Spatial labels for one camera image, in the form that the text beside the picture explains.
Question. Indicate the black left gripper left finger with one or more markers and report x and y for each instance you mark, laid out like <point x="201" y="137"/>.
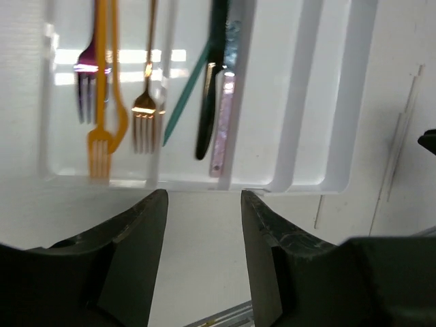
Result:
<point x="104" y="276"/>

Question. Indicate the clear chopstick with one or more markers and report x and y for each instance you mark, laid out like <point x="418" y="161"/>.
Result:
<point x="409" y="109"/>
<point x="397" y="145"/>

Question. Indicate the white divided cutlery tray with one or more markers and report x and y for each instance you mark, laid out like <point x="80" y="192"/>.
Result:
<point x="300" y="75"/>

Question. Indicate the black knife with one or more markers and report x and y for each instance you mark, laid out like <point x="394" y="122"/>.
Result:
<point x="214" y="64"/>

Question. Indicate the aluminium table rail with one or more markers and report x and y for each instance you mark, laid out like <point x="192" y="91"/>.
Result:
<point x="240" y="315"/>

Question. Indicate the orange plastic fork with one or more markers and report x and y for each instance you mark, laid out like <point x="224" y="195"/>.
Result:
<point x="99" y="139"/>
<point x="121" y="110"/>

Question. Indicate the rose gold metal fork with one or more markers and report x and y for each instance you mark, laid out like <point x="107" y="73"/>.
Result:
<point x="145" y="109"/>

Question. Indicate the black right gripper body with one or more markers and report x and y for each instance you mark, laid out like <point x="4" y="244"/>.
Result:
<point x="428" y="140"/>

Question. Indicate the white chopstick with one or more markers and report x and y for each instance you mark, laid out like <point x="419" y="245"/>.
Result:
<point x="319" y="209"/>

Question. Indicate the teal plastic knife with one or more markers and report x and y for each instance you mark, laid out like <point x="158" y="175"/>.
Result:
<point x="186" y="93"/>

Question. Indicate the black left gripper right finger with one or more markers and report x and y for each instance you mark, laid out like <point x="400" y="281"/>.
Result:
<point x="298" y="279"/>

